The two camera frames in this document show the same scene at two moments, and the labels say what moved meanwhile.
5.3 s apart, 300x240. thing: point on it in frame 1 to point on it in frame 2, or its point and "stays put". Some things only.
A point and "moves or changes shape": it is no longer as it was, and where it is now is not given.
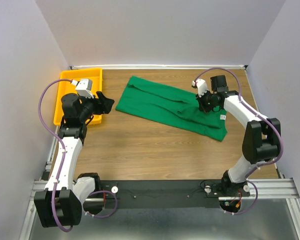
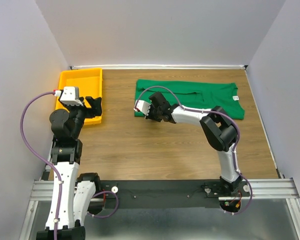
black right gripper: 202,106 to 149,116
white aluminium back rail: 159,66 stays put
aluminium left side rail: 45,175 stays put
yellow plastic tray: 67,88 stays put
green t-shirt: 146,99 moves or changes shape
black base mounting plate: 170,193 stays put
